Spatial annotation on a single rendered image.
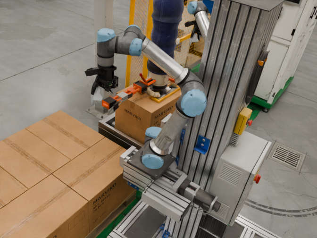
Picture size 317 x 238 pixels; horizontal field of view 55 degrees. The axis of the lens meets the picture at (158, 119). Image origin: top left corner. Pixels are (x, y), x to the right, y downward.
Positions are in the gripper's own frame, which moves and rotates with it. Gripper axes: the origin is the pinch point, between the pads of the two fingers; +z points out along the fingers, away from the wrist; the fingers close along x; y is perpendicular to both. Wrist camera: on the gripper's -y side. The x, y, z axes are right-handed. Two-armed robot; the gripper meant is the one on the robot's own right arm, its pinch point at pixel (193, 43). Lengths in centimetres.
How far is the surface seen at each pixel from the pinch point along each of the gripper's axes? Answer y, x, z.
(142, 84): -32, -13, 42
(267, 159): 75, 108, 152
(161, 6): -30.2, -1.2, -18.4
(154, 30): -35.3, 1.8, 1.5
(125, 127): -41, -20, 87
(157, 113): -13, -14, 61
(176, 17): -20.9, 6.7, -11.8
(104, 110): -124, 49, 145
